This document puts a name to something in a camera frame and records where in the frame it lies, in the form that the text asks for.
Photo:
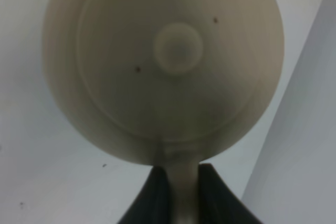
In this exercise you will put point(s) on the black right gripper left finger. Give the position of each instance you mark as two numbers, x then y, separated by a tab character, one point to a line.
153	203

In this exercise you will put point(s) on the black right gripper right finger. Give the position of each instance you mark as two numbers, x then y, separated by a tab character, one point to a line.
217	204

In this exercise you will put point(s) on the beige ceramic teapot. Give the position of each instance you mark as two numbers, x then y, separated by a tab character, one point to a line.
165	83

